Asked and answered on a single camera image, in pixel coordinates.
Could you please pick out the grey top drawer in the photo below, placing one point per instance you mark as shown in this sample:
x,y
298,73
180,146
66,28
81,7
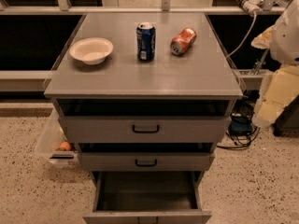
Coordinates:
x,y
142,130

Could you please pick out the grey middle drawer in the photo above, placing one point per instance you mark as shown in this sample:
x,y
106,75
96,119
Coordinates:
x,y
145,161

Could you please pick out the clear plastic storage bin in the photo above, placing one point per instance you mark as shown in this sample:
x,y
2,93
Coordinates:
x,y
49,142

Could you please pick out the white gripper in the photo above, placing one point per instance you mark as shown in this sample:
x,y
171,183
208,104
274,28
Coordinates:
x,y
286,39

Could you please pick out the blue box on floor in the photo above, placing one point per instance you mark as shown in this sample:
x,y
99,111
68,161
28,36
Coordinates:
x,y
240,126

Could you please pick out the orange fruit in bin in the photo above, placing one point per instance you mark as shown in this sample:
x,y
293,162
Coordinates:
x,y
65,146

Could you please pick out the dark cabinet at right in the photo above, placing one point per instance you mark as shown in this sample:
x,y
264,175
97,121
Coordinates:
x,y
288,119

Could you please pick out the white paper bowl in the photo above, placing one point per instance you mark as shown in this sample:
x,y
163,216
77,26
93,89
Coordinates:
x,y
92,50

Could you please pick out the blue pepsi can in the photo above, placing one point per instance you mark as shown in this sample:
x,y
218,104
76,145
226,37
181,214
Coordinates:
x,y
146,37

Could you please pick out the crushed orange soda can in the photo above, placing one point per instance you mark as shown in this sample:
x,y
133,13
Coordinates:
x,y
182,41

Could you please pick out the grey drawer cabinet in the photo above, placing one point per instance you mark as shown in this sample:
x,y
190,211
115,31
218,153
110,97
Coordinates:
x,y
198,83

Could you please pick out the grey drawer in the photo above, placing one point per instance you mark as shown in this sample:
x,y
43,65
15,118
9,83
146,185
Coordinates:
x,y
145,161
142,130
147,198

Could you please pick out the grey bottom drawer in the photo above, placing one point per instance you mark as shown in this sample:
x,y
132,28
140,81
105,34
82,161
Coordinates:
x,y
147,198

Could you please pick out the white power strip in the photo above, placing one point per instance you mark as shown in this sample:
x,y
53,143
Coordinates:
x,y
250,6

